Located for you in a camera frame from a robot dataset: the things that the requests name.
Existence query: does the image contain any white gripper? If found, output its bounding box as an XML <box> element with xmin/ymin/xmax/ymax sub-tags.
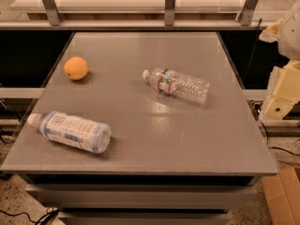
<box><xmin>259</xmin><ymin>0</ymin><xmax>300</xmax><ymax>120</ymax></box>

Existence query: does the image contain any blue label plastic bottle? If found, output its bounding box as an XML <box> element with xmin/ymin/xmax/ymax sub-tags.
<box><xmin>27</xmin><ymin>111</ymin><xmax>112</xmax><ymax>154</ymax></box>

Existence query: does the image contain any clear plastic water bottle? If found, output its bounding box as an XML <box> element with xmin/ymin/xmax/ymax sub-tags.
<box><xmin>142</xmin><ymin>68</ymin><xmax>210</xmax><ymax>105</ymax></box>

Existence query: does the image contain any cardboard box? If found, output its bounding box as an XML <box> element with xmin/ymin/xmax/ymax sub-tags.
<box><xmin>262</xmin><ymin>167</ymin><xmax>300</xmax><ymax>225</ymax></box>

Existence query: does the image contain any orange fruit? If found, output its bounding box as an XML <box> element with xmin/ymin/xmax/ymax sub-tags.
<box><xmin>64</xmin><ymin>57</ymin><xmax>88</xmax><ymax>81</ymax></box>

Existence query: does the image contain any grey table base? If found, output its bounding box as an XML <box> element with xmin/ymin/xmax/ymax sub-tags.
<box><xmin>26</xmin><ymin>184</ymin><xmax>256</xmax><ymax>225</ymax></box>

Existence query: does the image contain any black cable right side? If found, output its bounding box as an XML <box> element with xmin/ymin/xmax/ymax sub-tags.
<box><xmin>243</xmin><ymin>17</ymin><xmax>300</xmax><ymax>167</ymax></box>

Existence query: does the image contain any metal frame railing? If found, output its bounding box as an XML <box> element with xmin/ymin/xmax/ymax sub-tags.
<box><xmin>0</xmin><ymin>0</ymin><xmax>281</xmax><ymax>31</ymax></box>

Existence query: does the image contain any black floor cable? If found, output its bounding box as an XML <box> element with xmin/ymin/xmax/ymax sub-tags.
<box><xmin>0</xmin><ymin>207</ymin><xmax>60</xmax><ymax>225</ymax></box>

